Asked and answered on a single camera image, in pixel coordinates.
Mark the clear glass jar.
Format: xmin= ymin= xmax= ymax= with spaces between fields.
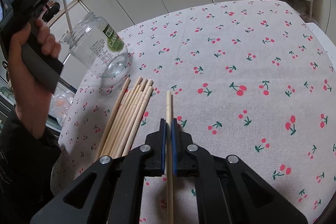
xmin=62 ymin=12 xmax=129 ymax=78

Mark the person's dark sleeved forearm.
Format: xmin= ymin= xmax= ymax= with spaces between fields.
xmin=1 ymin=111 xmax=61 ymax=223

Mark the person's left hand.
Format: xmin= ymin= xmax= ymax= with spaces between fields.
xmin=8 ymin=23 xmax=52 ymax=139

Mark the wooden chopstick pile rightmost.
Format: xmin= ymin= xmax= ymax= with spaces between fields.
xmin=122 ymin=86 xmax=153 ymax=156

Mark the wooden chopstick pile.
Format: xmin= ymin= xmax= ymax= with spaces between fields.
xmin=122 ymin=86 xmax=153 ymax=156
xmin=100 ymin=76 xmax=142 ymax=156
xmin=94 ymin=77 xmax=130 ymax=161
xmin=107 ymin=77 xmax=147 ymax=158
xmin=112 ymin=79 xmax=153 ymax=158

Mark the wooden chopstick pile leftmost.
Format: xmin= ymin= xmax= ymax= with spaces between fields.
xmin=94 ymin=77 xmax=130 ymax=161

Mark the wooden chopstick pile middle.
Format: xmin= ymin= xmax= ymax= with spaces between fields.
xmin=107 ymin=77 xmax=147 ymax=158

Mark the cherry print tablecloth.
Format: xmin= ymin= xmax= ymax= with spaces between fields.
xmin=50 ymin=0 xmax=336 ymax=224

